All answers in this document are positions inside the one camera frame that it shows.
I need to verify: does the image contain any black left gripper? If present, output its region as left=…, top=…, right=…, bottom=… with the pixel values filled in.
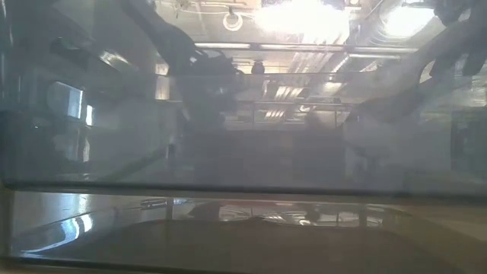
left=170, top=48, right=245, bottom=125

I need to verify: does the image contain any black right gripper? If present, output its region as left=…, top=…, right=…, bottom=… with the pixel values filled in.
left=347, top=81, right=424, bottom=124

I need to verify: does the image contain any grey transparent plastic bin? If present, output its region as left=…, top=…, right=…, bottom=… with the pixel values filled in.
left=0, top=0, right=487, bottom=274

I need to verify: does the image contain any white round ceiling fixture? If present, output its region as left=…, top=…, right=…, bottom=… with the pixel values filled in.
left=221, top=10, right=245, bottom=33

